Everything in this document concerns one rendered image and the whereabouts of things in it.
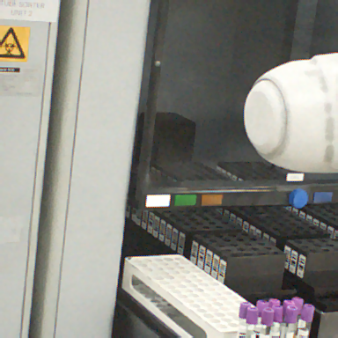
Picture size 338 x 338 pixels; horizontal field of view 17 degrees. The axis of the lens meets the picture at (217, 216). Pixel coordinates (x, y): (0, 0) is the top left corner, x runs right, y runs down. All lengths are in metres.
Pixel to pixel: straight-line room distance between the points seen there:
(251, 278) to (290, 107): 0.78
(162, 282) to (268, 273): 0.22
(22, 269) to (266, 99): 0.66
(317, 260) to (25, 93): 0.58
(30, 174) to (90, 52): 0.19
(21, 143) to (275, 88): 0.59
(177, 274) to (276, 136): 0.69
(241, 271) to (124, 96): 0.36
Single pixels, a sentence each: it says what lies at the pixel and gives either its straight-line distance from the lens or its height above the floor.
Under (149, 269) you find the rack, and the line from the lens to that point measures 1.69.
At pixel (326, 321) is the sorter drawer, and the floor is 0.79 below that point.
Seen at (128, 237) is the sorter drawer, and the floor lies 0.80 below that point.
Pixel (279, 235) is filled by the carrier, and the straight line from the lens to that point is 1.89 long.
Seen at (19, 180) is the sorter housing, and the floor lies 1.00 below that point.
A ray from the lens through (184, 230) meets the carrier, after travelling 1.85.
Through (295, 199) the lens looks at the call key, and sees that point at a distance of 1.74.
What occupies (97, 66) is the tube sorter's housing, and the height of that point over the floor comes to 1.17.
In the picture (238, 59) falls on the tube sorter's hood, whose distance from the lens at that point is 1.65.
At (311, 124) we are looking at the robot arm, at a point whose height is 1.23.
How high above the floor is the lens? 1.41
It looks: 16 degrees down
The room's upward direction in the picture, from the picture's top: 8 degrees clockwise
